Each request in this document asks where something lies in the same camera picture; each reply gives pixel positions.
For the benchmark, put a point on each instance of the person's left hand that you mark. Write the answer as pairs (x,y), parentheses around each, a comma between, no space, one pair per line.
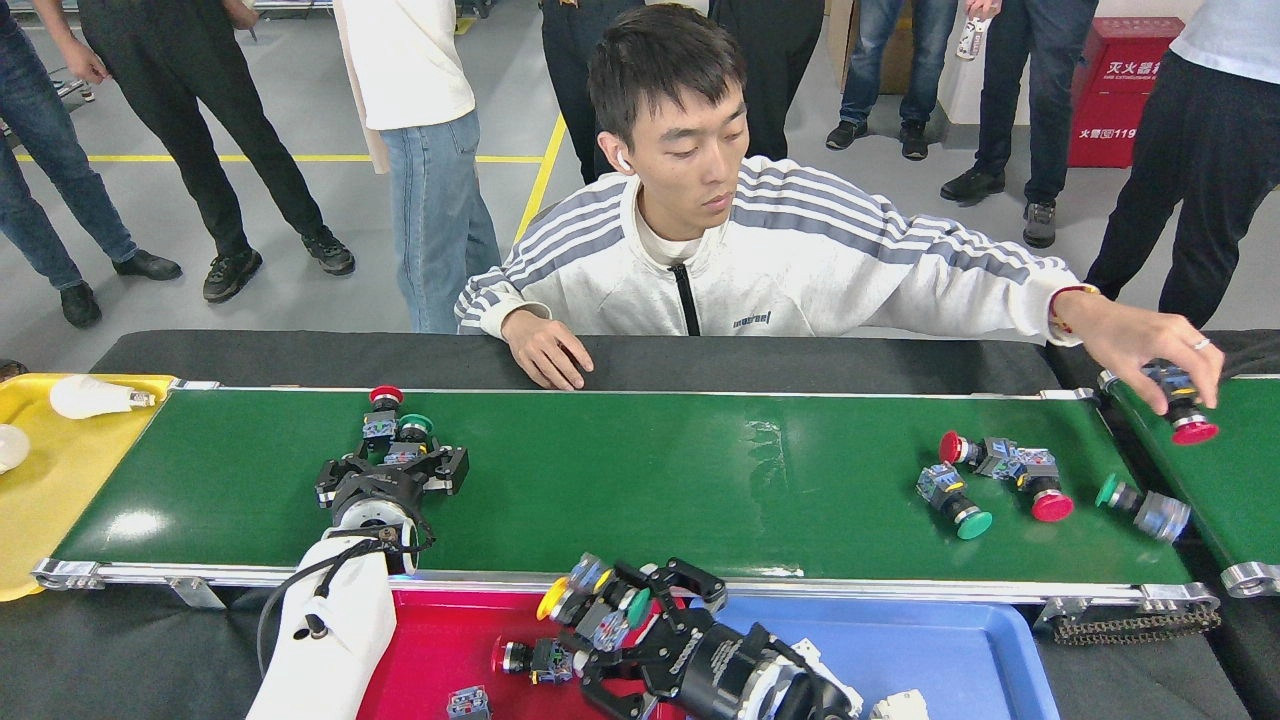
(1140,335)

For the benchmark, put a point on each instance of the white circuit breaker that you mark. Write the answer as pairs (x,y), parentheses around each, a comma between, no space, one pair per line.
(900,708)
(845,672)

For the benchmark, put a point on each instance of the blue plastic tray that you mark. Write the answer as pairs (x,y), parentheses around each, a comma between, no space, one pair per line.
(950,660)

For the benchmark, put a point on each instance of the yellow plastic tray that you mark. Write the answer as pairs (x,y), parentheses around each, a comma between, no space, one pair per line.
(50,520)

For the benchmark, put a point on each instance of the red fire extinguisher box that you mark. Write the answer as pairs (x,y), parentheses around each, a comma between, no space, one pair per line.
(1120,90)

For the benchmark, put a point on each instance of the white light bulb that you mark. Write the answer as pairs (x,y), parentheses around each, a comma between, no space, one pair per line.
(85,397)
(10,448)

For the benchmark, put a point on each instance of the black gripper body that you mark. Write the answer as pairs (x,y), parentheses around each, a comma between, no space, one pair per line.
(740,680)
(380,490)

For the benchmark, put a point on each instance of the white printed bottle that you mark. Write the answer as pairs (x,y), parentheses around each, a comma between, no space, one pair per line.
(972,38)

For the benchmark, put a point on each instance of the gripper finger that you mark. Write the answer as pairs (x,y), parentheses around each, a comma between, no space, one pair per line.
(332,480)
(448,470)
(635,685)
(680,595)

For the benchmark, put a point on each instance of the seated person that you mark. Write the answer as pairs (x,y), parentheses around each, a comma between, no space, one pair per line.
(800,270)

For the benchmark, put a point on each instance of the green conveyor belt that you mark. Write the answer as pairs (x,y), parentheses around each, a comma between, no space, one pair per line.
(1240,490)
(650,480)

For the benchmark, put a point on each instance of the person's right hand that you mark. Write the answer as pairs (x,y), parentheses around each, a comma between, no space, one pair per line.
(550,350)

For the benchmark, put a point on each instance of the yellow push button switch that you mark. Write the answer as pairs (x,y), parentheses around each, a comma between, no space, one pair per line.
(552,598)

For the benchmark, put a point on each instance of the red plastic tray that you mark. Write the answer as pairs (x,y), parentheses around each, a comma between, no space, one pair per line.
(440,640)

